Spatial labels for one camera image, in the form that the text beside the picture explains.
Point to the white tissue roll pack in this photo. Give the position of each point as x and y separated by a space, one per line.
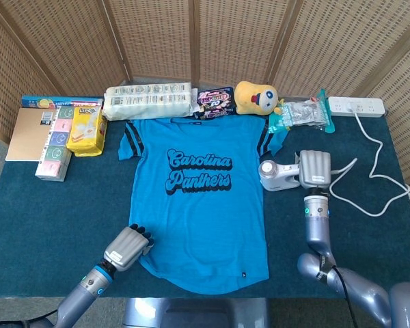
147 100

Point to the white power strip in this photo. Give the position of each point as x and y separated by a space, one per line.
357 106

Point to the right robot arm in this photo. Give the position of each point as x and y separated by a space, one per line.
317 225

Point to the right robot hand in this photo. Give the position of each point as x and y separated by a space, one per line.
314 169

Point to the yellow biscuit bag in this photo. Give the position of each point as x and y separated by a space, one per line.
85 133

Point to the blue fruit print box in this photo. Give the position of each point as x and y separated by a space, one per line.
54 101

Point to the dark purple snack package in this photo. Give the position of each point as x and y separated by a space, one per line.
213 102

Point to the clear teal-edged plastic bag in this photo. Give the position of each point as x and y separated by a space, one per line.
307 114

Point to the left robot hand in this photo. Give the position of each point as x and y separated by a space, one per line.
126 247

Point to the blue Carolina Panthers T-shirt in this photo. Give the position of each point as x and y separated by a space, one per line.
198 212

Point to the dark teal carpet cover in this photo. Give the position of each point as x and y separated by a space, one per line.
54 218

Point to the yellow plush toy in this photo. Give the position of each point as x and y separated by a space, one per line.
256 97

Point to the brown notebook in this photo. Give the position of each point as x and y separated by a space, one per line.
25 136

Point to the rattan folding screen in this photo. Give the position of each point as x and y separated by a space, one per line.
71 44

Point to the mint green snack bag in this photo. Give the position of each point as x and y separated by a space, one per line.
280 119

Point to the white handheld garment steamer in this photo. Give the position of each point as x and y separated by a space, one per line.
276 177

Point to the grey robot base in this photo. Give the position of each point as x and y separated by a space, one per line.
191 312

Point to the pastel tissue box multipack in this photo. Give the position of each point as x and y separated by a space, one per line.
54 153

